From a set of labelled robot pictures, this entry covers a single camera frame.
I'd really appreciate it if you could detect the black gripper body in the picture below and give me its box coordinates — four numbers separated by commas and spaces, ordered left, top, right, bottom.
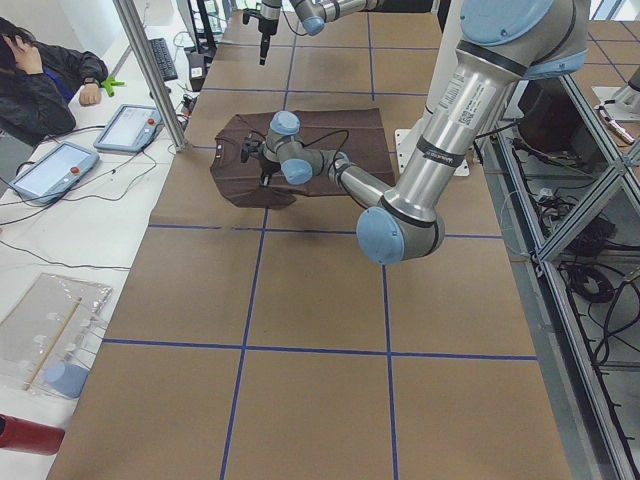
259, 17, 273, 39
259, 159, 278, 179

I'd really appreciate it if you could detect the dark brown t-shirt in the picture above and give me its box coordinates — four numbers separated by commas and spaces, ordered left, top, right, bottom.
210, 108, 395, 209

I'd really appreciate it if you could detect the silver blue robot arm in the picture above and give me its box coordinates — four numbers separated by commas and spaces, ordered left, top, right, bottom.
252, 1, 590, 265
242, 0, 434, 66

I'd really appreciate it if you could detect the black box with label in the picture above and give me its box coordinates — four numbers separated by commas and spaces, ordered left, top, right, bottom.
187, 52, 207, 92

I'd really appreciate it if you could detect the black keyboard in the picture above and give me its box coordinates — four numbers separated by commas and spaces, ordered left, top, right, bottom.
148, 38, 178, 81

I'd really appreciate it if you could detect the teach pendant tablet far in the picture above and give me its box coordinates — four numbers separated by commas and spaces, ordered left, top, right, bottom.
93, 104, 162, 154

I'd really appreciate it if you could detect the teach pendant tablet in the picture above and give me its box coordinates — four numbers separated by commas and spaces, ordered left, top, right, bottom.
9, 142, 99, 205
93, 104, 162, 154

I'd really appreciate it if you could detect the green plastic toy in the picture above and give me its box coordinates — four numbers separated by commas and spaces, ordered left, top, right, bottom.
101, 75, 126, 97

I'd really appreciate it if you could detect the teach pendant tablet near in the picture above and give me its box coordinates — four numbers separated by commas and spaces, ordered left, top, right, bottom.
9, 142, 99, 205

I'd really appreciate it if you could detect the seated person in black jacket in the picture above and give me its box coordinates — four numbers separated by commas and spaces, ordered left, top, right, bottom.
1, 19, 109, 147

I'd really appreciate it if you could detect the wooden stick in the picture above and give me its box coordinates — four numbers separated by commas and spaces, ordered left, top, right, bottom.
22, 297, 82, 391

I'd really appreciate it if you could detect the blue plastic cap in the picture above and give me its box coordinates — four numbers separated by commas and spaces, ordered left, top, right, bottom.
44, 361, 89, 399

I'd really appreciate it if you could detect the clear plastic bag sheet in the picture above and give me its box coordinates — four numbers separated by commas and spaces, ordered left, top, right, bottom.
1, 274, 112, 399

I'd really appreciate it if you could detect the red cylinder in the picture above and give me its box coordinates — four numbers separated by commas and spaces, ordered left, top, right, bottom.
1, 414, 65, 455

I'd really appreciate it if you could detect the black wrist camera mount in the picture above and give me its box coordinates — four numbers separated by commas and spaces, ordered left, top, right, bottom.
240, 137, 263, 163

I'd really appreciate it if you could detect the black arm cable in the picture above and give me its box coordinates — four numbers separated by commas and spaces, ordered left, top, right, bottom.
244, 128, 351, 174

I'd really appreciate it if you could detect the aluminium frame post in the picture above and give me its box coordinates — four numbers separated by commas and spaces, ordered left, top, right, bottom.
113, 0, 187, 152

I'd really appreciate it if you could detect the aluminium frame rack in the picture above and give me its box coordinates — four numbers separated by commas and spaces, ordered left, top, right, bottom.
476, 76, 639, 479

